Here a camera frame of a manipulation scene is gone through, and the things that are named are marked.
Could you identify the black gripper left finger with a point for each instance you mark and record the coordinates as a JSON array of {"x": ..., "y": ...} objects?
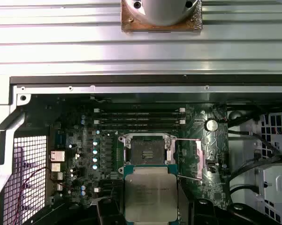
[{"x": 108, "y": 213}]

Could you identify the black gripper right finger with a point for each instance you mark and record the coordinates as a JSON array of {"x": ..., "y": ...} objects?
[{"x": 201, "y": 214}]

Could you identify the silver CPU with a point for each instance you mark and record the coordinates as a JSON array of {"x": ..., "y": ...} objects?
[{"x": 150, "y": 192}]

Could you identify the metal socket cover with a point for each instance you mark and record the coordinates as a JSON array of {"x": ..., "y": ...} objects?
[{"x": 200, "y": 161}]

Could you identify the CPU socket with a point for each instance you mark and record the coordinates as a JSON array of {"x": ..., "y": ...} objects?
[{"x": 145, "y": 150}]

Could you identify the RAM slot white clips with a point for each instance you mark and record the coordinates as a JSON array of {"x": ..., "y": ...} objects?
[{"x": 140, "y": 110}]

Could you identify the metal rear port block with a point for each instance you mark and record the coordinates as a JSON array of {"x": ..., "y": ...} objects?
[
  {"x": 56, "y": 176},
  {"x": 57, "y": 156},
  {"x": 55, "y": 167},
  {"x": 60, "y": 186}
]

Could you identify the metal drive cage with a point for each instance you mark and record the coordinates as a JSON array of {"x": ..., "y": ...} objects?
[{"x": 279, "y": 182}]

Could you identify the silver coin battery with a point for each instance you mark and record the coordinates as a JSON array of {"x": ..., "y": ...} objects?
[{"x": 211, "y": 125}]

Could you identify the green motherboard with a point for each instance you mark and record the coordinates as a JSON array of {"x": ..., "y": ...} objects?
[{"x": 194, "y": 112}]

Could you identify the black PC case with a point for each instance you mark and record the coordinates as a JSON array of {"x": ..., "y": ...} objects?
[{"x": 131, "y": 80}]

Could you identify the brown square base plate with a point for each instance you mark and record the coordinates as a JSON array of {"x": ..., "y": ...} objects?
[{"x": 126, "y": 26}]

